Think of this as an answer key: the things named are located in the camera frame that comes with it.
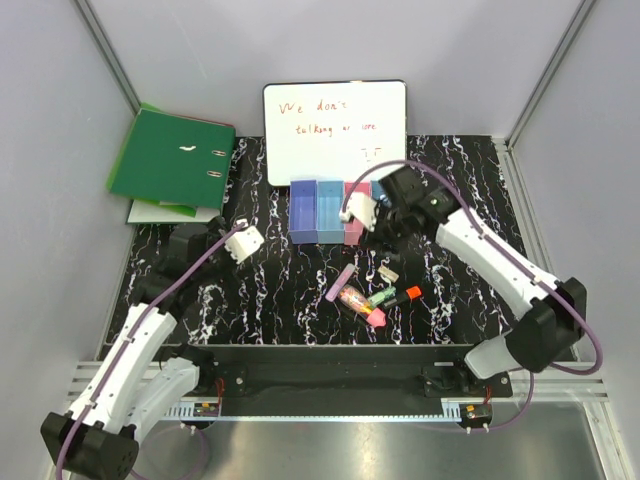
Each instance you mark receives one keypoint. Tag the green correction tape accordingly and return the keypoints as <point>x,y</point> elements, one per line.
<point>379,297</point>

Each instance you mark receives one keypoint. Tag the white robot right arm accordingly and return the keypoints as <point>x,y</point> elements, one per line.
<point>550,314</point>

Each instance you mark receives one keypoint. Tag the blue plastic end bin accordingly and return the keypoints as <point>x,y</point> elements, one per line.
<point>377,192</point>

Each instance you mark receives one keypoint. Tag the lilac eraser stick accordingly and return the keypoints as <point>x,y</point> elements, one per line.
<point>340,282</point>

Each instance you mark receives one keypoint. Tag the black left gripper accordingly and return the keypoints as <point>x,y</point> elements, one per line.
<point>216,228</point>

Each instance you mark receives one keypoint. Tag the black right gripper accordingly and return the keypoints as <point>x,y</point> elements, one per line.
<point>378,237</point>

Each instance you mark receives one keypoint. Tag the white green paper folder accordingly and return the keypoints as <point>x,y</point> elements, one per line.
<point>150,213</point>

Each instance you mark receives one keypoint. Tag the purple plastic bin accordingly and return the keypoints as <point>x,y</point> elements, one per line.
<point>303,212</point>

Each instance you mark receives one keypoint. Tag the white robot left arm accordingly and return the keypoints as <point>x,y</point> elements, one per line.
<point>100,434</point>

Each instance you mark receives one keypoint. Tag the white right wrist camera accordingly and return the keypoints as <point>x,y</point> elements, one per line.
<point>363,208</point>

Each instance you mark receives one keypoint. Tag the white small eraser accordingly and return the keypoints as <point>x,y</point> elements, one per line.
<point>388,274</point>

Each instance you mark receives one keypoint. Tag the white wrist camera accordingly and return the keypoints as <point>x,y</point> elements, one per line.
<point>363,208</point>
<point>244,243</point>

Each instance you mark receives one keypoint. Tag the green ring binder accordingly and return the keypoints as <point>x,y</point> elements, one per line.
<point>173,161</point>

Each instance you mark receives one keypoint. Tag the pink cartoon crayon tube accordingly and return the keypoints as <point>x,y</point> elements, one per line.
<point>355,301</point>

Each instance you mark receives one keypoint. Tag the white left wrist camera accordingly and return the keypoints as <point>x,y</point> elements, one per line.
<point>244,243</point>

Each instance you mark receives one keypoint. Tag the light blue plastic bin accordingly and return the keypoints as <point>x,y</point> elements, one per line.
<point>329,200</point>

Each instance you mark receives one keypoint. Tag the black orange highlighter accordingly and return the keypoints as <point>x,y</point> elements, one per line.
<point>404,296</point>

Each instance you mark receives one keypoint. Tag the white dry-erase board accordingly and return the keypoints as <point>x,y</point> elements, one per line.
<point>332,130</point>

